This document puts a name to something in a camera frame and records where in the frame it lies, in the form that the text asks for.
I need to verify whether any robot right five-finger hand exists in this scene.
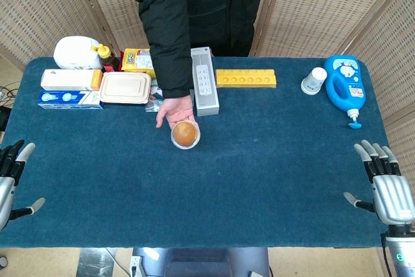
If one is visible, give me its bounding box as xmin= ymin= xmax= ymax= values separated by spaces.
xmin=343 ymin=139 xmax=415 ymax=226

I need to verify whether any robot left five-finger hand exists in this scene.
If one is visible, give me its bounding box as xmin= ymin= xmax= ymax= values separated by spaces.
xmin=0 ymin=139 xmax=46 ymax=231

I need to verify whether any person's bare hand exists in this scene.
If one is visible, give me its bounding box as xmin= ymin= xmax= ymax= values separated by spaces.
xmin=155 ymin=95 xmax=197 ymax=128

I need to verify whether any clear cup with orange-brown contents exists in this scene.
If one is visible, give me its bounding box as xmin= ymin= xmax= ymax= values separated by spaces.
xmin=171 ymin=120 xmax=201 ymax=150

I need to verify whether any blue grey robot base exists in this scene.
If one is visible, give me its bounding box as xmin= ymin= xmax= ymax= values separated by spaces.
xmin=131 ymin=247 xmax=272 ymax=277

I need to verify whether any person's black jacket sleeve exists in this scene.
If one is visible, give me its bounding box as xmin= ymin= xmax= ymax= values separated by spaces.
xmin=124 ymin=0 xmax=193 ymax=99

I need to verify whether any person's black jacket torso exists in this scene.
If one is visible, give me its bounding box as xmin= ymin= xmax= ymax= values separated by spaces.
xmin=176 ymin=0 xmax=262 ymax=58

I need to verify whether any small colourful packet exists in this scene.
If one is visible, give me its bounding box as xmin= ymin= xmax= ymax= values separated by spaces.
xmin=145 ymin=78 xmax=166 ymax=113

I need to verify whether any grey power strip box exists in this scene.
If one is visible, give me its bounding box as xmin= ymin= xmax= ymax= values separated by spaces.
xmin=190 ymin=46 xmax=220 ymax=117

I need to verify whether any beige lidded lunch box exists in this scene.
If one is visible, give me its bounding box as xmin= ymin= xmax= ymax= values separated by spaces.
xmin=99 ymin=71 xmax=152 ymax=105

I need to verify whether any yellow UFO noodle pack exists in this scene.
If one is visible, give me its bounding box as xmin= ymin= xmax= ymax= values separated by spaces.
xmin=121 ymin=47 xmax=156 ymax=78

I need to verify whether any yellow block with round holes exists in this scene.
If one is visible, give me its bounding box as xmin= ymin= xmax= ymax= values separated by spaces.
xmin=215 ymin=69 xmax=278 ymax=89

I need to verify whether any blue table cloth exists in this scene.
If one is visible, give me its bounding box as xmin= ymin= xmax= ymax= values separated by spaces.
xmin=0 ymin=56 xmax=412 ymax=248

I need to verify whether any brown bottle yellow cap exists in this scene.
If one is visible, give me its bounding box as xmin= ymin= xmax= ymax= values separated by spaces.
xmin=91 ymin=43 xmax=121 ymax=72

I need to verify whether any blue white light bulb box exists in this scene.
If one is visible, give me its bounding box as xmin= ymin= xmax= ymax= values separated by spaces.
xmin=37 ymin=90 xmax=104 ymax=110

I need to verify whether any white box orange end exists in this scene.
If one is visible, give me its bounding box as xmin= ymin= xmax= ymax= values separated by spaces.
xmin=40 ymin=68 xmax=104 ymax=91

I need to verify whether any white rounded appliance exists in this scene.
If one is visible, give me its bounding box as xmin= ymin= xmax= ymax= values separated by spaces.
xmin=53 ymin=35 xmax=104 ymax=71

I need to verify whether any blue detergent pump bottle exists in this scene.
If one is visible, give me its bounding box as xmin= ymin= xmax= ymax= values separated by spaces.
xmin=324 ymin=54 xmax=367 ymax=129

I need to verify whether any wicker folding screen panel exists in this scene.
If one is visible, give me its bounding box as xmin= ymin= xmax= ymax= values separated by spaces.
xmin=73 ymin=0 xmax=150 ymax=56
xmin=248 ymin=0 xmax=408 ymax=59
xmin=338 ymin=0 xmax=415 ymax=193
xmin=0 ymin=0 xmax=108 ymax=71

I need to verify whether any small white jar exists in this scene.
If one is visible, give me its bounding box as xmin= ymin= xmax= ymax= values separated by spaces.
xmin=300 ymin=67 xmax=328 ymax=95

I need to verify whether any white floor power strip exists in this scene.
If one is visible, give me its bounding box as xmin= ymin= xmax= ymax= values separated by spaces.
xmin=129 ymin=256 xmax=143 ymax=277

